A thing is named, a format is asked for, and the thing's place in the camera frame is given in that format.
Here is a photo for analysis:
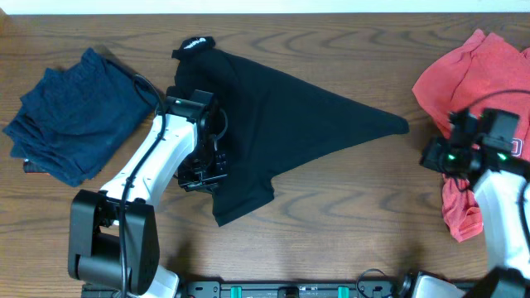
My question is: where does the black t-shirt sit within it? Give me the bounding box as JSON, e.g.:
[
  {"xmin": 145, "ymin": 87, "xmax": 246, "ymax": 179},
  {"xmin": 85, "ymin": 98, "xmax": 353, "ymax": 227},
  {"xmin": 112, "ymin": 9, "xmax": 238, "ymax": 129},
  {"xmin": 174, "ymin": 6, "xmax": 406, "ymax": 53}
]
[{"xmin": 166, "ymin": 36, "xmax": 409, "ymax": 226}]

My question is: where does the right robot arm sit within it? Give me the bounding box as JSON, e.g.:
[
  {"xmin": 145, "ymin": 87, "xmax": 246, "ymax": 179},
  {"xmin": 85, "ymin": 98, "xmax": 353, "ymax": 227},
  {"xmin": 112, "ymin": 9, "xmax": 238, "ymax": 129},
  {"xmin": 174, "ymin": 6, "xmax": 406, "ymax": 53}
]
[{"xmin": 395, "ymin": 108, "xmax": 529, "ymax": 297}]

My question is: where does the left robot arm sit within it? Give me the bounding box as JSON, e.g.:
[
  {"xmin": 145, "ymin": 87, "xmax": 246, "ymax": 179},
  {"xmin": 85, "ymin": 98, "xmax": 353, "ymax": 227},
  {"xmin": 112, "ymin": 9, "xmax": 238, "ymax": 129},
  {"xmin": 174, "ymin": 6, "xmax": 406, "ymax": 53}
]
[{"xmin": 68, "ymin": 90, "xmax": 228, "ymax": 298}]

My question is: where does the red t-shirt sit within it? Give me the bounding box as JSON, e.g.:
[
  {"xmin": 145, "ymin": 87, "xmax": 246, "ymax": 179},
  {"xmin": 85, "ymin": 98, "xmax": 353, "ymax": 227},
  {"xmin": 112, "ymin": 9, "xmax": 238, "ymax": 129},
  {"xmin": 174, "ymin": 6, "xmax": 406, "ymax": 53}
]
[{"xmin": 412, "ymin": 27, "xmax": 530, "ymax": 243}]

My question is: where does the folded navy blue garment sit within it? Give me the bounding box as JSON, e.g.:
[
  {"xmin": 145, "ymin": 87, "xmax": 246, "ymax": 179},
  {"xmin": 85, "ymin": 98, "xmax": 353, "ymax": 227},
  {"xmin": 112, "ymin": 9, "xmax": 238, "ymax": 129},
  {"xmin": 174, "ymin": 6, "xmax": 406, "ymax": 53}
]
[{"xmin": 3, "ymin": 48, "xmax": 158, "ymax": 187}]

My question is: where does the dark folded garment under stack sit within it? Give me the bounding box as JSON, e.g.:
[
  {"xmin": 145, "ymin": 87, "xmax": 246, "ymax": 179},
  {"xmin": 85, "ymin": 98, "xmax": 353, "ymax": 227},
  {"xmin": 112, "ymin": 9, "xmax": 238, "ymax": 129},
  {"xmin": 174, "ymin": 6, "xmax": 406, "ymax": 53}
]
[{"xmin": 22, "ymin": 159, "xmax": 48, "ymax": 175}]

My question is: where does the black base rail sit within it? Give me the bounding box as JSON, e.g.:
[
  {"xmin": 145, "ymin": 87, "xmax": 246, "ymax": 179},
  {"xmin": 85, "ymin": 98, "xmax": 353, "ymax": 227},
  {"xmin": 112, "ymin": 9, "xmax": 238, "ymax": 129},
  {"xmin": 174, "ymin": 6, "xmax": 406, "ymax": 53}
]
[{"xmin": 80, "ymin": 280, "xmax": 415, "ymax": 298}]

